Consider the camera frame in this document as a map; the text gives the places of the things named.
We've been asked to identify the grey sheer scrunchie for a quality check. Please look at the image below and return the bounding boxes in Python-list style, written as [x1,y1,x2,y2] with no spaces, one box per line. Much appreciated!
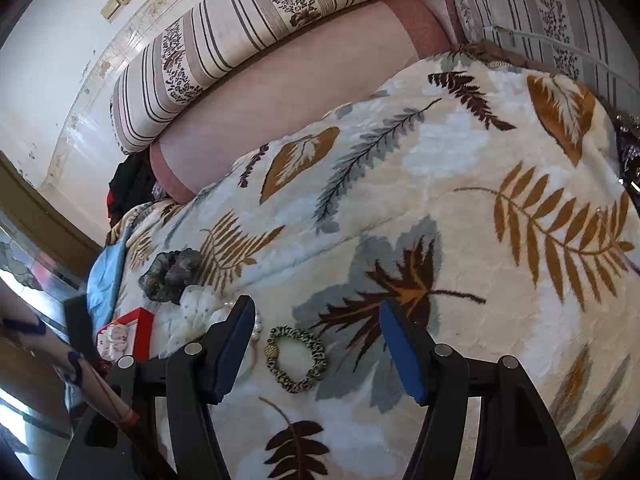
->
[139,247,205,305]

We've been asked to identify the white black-dotted scrunchie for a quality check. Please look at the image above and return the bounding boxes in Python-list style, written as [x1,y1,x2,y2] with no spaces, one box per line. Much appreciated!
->
[97,324,136,360]

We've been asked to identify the pink bolster cushion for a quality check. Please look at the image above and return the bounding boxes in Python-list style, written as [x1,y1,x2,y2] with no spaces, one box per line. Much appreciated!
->
[150,0,451,204]

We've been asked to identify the wooden window frame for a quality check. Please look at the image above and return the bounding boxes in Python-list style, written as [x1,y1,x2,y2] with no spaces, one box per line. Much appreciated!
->
[0,152,103,281]

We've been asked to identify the cream sheer dotted scrunchie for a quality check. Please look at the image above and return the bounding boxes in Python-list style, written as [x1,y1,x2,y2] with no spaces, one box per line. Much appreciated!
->
[167,284,231,353]

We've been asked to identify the red cardboard box lid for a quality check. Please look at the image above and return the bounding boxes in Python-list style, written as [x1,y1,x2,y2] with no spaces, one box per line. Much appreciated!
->
[97,309,155,361]

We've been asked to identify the leopard print hair tie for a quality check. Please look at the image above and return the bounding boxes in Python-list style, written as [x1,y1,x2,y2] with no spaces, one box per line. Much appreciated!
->
[263,326,327,395]

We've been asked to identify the pearl bead hair tie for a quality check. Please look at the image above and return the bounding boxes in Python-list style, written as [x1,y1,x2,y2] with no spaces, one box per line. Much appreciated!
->
[225,300,264,345]

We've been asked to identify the stained glass window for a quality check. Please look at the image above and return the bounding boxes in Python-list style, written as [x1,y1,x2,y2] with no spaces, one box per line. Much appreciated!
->
[0,225,83,293]

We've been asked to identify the dark shiny cloth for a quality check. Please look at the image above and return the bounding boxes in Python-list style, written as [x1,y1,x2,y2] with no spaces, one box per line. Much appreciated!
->
[612,110,640,186]

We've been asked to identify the black clothing pile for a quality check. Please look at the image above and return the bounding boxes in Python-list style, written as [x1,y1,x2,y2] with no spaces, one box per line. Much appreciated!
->
[107,152,161,221]

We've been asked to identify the leaf print blanket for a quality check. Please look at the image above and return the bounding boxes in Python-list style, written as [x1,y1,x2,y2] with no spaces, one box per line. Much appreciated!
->
[105,42,640,480]

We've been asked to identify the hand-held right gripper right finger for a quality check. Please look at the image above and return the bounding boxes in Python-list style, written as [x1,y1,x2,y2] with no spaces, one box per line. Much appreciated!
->
[378,301,596,480]

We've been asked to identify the light blue cloth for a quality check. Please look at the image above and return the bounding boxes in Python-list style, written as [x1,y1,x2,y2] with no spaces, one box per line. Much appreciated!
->
[86,242,126,341]

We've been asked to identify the long striped floral cushion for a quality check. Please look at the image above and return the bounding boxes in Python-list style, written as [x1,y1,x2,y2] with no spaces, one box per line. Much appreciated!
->
[110,0,398,155]

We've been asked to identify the square striped floral cushion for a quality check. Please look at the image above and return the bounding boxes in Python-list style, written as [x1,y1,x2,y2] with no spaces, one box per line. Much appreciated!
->
[450,0,640,116]

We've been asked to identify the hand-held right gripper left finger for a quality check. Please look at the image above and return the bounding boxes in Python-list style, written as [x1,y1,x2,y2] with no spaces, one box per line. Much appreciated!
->
[55,295,257,480]

